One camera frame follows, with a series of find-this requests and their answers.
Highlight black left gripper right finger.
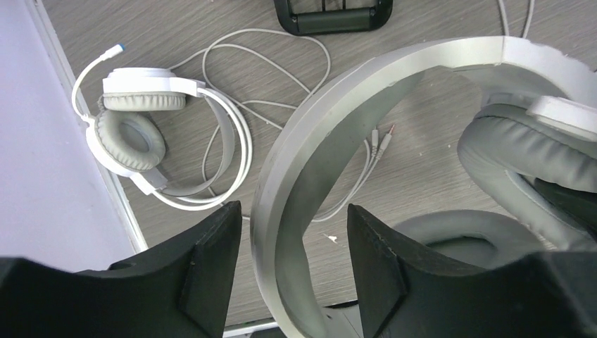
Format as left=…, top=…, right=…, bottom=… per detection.
left=347, top=205, right=596, bottom=337

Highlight black poker chip case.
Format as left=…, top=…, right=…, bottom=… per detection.
left=273, top=0, right=394, bottom=37

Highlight white gaming headset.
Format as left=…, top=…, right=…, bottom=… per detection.
left=251, top=36, right=596, bottom=337

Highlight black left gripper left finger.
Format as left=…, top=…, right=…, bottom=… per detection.
left=1, top=201, right=242, bottom=337

